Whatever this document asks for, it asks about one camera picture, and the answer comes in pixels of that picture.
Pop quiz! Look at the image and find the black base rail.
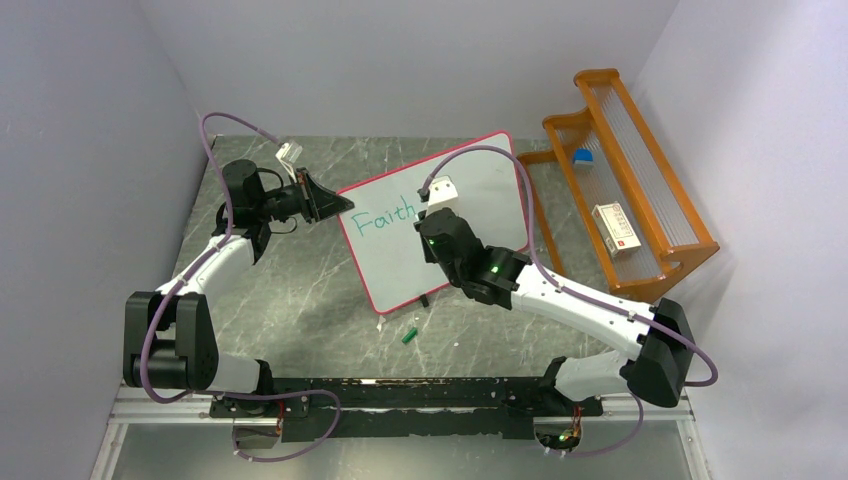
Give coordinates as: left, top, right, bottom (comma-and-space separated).
209, 377, 603, 442

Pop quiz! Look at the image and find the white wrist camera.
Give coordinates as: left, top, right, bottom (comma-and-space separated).
275, 141, 303, 181
426, 175, 459, 216

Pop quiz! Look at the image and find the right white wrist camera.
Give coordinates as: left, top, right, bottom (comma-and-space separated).
426, 175, 459, 216

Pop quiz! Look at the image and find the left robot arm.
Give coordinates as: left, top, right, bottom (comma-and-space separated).
123, 159, 354, 416

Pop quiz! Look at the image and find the pink-framed whiteboard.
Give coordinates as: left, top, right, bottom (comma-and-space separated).
339, 131, 528, 314

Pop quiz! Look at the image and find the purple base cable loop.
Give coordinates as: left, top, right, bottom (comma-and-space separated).
218, 389, 343, 464

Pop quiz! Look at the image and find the blue eraser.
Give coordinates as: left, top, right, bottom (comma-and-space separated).
572, 148, 595, 168

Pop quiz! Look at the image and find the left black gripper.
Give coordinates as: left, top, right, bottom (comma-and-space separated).
256, 169, 354, 225

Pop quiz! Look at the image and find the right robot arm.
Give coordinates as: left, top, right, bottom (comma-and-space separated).
414, 208, 694, 414

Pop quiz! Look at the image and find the orange wooden tiered rack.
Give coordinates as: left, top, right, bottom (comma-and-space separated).
519, 68, 720, 302

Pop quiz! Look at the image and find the white red box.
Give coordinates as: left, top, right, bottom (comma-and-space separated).
592, 202, 642, 258

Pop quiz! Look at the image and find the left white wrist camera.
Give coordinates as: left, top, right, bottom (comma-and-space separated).
275, 141, 303, 181

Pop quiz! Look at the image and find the green marker cap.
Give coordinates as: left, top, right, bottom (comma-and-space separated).
401, 328, 418, 345

